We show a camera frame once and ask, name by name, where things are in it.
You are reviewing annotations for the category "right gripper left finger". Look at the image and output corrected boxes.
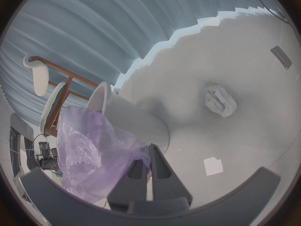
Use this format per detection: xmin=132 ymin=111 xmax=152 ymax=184
xmin=107 ymin=159 xmax=148 ymax=205

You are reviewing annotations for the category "pale blue curtain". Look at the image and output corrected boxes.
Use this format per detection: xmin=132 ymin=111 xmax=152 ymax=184
xmin=0 ymin=0 xmax=290 ymax=132

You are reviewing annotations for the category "white trash bin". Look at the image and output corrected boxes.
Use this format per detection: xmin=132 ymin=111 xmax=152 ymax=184
xmin=86 ymin=81 xmax=170 ymax=154

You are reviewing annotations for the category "wooden chair with white cushions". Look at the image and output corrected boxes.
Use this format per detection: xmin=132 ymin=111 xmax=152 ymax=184
xmin=23 ymin=55 xmax=99 ymax=137

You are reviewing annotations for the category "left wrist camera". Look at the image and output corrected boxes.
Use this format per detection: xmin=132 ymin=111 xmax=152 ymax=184
xmin=39 ymin=141 xmax=58 ymax=159

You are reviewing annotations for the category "purple plastic bag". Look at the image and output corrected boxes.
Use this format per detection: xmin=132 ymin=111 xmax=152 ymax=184
xmin=56 ymin=105 xmax=152 ymax=204

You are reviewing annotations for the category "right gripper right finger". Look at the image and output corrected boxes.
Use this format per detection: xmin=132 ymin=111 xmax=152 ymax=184
xmin=148 ymin=143 xmax=193 ymax=201

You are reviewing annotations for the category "crumpled white paper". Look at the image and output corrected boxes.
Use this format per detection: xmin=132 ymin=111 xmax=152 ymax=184
xmin=201 ymin=84 xmax=237 ymax=118

